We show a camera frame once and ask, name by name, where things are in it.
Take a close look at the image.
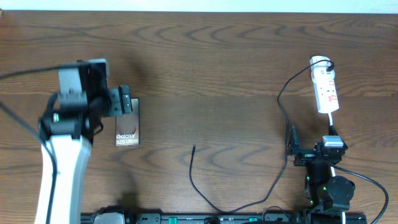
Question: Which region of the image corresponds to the white power strip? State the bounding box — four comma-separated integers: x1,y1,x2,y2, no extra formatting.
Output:
309,55,340,114

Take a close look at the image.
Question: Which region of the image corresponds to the black charging cable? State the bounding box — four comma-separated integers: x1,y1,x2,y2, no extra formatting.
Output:
188,59,335,215

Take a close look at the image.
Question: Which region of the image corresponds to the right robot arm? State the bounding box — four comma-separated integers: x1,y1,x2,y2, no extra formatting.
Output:
287,126,355,224

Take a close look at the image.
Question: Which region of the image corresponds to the white USB charger adapter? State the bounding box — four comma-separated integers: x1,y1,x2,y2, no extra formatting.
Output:
310,57,335,80

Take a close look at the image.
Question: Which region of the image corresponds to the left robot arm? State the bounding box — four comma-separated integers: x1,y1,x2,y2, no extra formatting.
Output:
35,85,132,223

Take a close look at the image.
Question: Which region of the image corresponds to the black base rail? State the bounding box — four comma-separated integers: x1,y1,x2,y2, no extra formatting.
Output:
80,212,368,224

